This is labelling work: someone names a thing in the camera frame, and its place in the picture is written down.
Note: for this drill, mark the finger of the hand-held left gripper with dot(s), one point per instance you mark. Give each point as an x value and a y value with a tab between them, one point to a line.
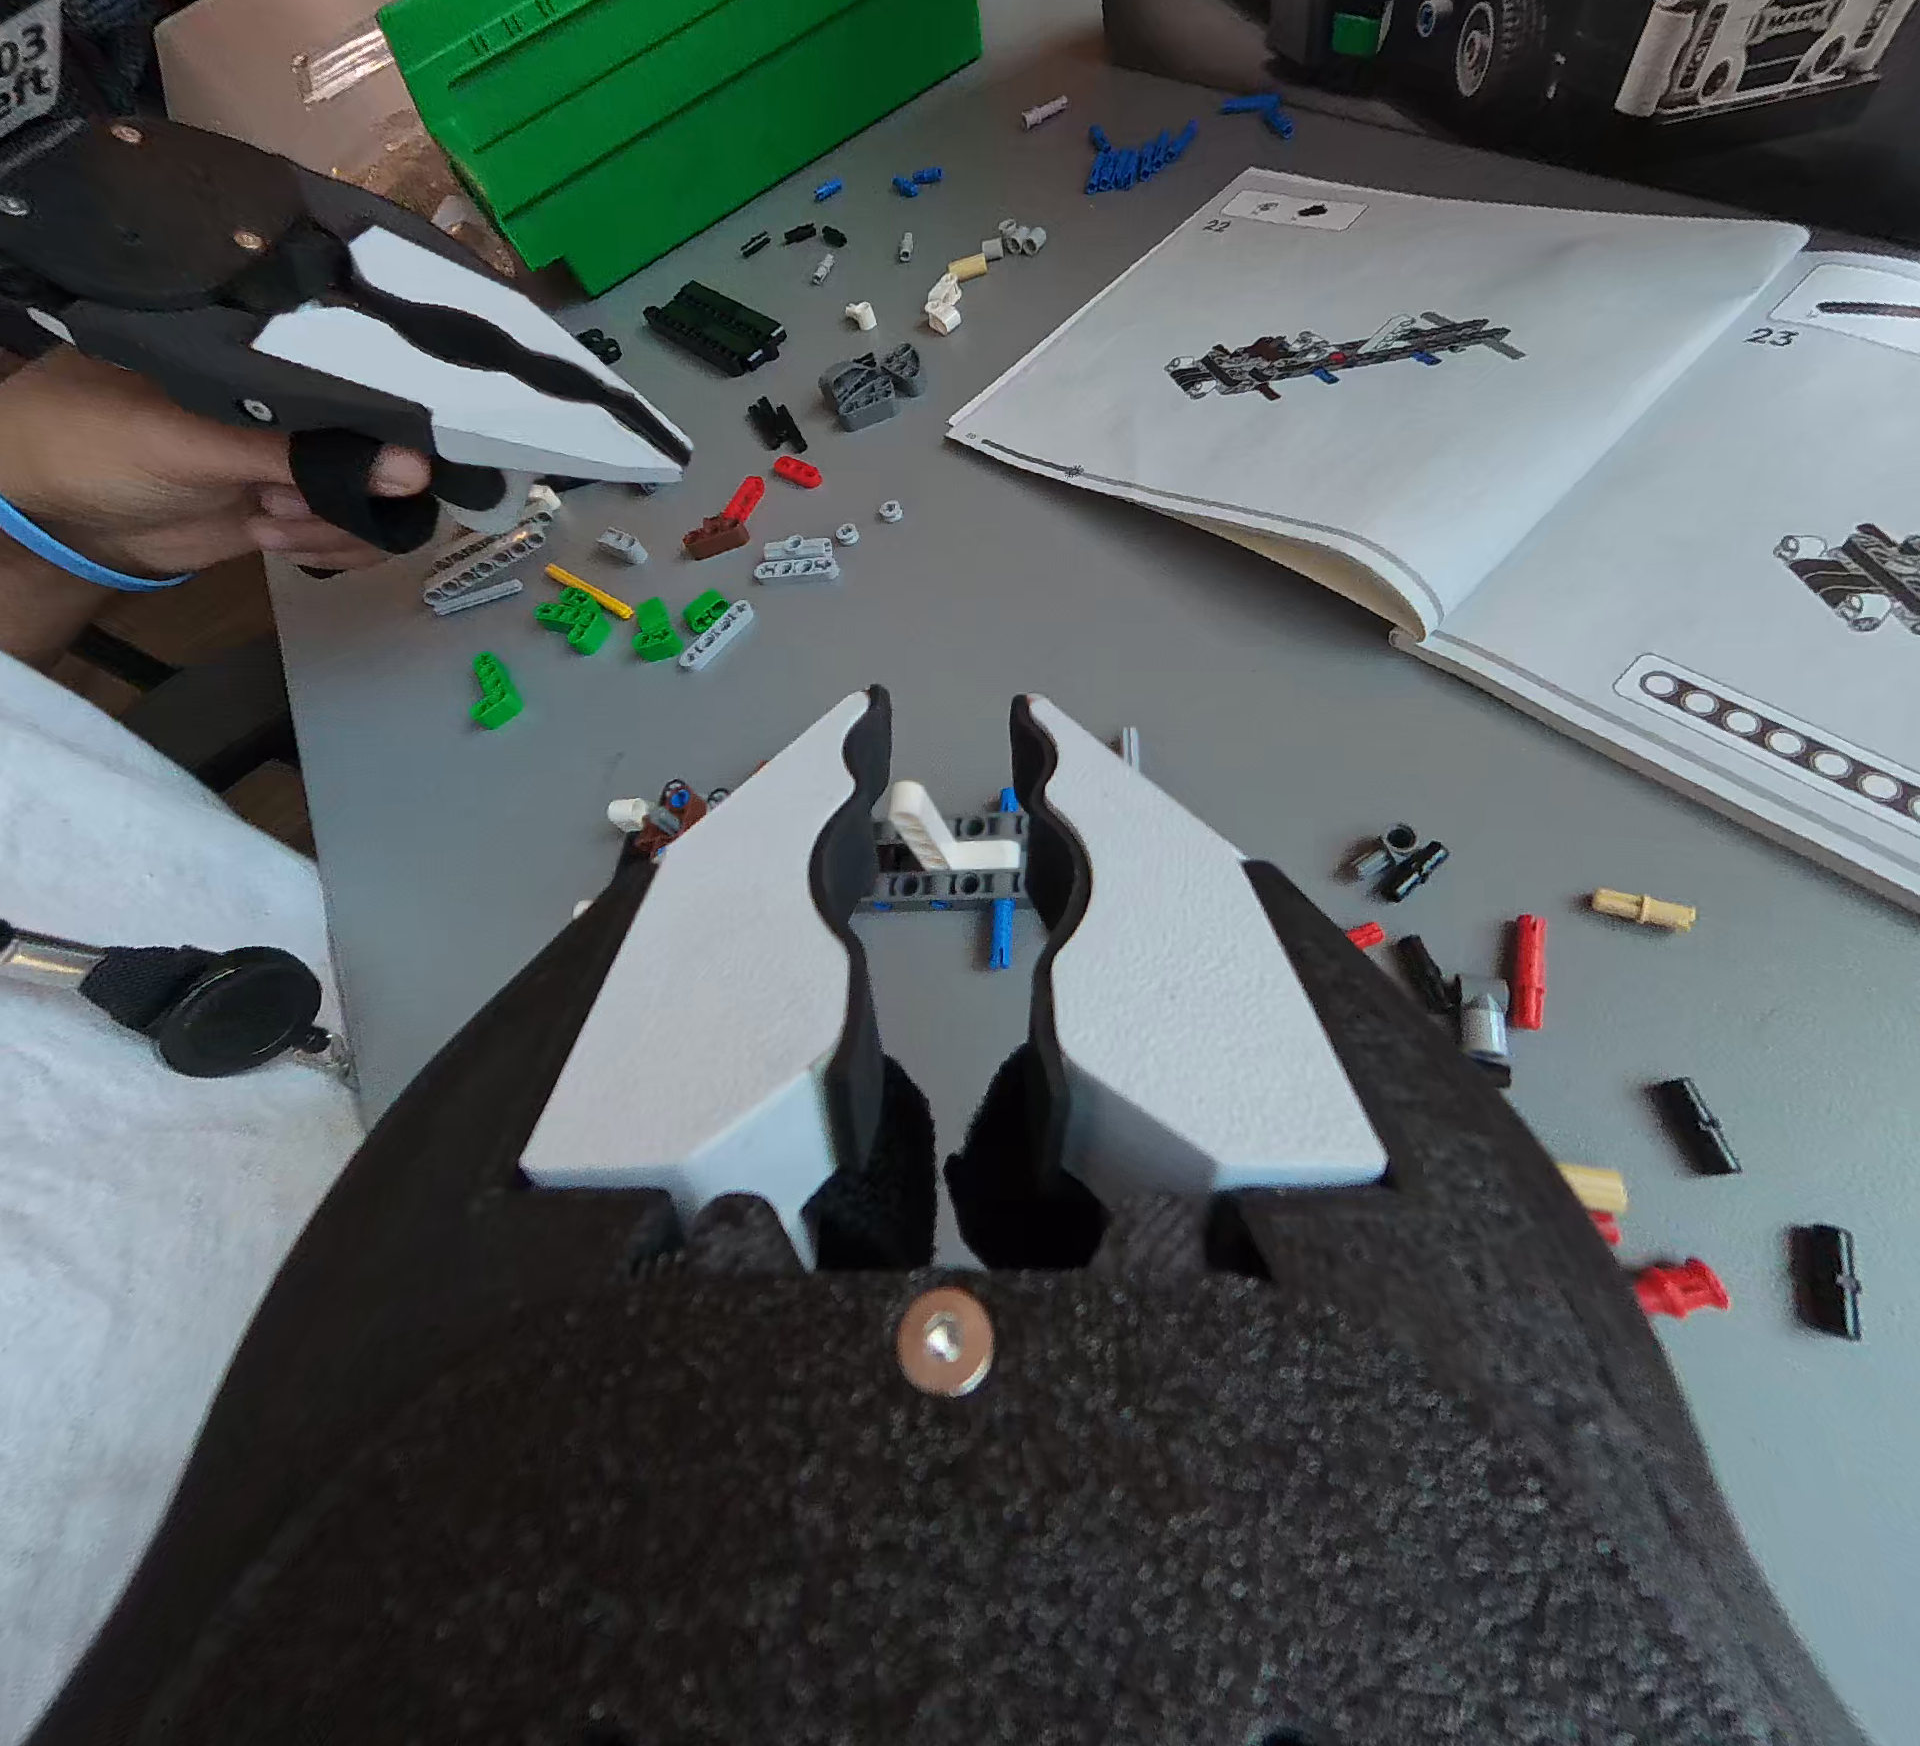
433	405
494	314

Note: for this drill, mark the green plastic bin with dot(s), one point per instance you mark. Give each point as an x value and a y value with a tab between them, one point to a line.
705	35

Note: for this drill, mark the person's left forearm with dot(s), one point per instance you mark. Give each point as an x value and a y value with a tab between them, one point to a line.
51	612

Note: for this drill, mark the open instruction booklet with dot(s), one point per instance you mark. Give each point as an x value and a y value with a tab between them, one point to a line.
1500	427

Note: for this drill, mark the grey brick assembly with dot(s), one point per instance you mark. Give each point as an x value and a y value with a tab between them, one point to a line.
870	387

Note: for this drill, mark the blue wristband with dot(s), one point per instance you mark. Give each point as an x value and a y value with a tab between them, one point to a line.
91	564

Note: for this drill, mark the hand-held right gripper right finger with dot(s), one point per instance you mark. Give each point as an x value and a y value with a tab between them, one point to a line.
1185	1011

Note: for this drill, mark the dark green brick assembly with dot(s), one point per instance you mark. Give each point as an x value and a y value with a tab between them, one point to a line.
717	328

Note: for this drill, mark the black badge reel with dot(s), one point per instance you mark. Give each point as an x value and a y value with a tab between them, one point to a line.
240	1011

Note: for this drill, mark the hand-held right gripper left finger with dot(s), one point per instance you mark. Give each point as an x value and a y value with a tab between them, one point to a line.
721	998

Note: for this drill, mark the person's white shirt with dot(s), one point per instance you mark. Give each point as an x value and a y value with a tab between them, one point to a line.
134	1325

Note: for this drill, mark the person's left hand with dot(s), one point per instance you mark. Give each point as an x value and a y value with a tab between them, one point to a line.
134	471

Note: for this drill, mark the grey toy brick model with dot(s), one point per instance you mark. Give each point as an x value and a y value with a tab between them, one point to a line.
945	859

